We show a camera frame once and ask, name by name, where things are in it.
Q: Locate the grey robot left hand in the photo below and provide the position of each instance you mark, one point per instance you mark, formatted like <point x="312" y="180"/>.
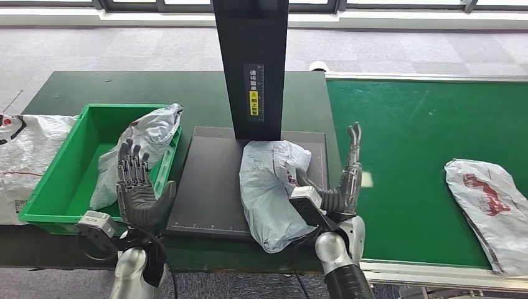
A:
<point x="140" y="206"/>

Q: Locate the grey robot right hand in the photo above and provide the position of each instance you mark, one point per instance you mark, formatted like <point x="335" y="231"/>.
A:
<point x="344" y="198"/>

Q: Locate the grey parcel bag red print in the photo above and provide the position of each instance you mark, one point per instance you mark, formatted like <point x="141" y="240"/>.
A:
<point x="264" y="194"/>
<point x="495" y="223"/>
<point x="152" y="128"/>

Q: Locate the black inbound scanner machine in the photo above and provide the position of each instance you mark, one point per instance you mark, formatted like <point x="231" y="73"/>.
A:
<point x="206" y="185"/>

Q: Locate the green conveyor belt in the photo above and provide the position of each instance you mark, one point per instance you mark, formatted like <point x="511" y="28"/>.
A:
<point x="404" y="144"/>

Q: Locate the white conveyor roller end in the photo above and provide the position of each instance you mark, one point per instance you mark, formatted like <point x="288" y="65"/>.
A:
<point x="318" y="66"/>

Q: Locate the green plastic crate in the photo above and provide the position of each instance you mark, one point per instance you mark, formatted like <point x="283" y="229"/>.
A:
<point x="62" y="177"/>

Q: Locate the white woven sack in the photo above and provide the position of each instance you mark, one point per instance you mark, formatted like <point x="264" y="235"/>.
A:
<point x="29" y="152"/>

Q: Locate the yellow black label sticker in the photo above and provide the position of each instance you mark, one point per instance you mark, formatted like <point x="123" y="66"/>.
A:
<point x="253" y="103"/>

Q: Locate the white window sill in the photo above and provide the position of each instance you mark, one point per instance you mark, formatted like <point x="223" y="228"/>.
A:
<point x="62" y="17"/>

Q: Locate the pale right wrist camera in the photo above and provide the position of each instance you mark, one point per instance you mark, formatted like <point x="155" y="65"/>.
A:
<point x="307" y="200"/>

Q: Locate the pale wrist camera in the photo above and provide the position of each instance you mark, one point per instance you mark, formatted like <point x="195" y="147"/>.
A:
<point x="307" y="200"/>
<point x="97" y="221"/>

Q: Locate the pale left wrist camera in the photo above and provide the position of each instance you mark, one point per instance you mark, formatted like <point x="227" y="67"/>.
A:
<point x="97" y="221"/>

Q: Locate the aluminium conveyor frame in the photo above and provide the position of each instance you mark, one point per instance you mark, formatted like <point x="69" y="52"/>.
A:
<point x="412" y="274"/>

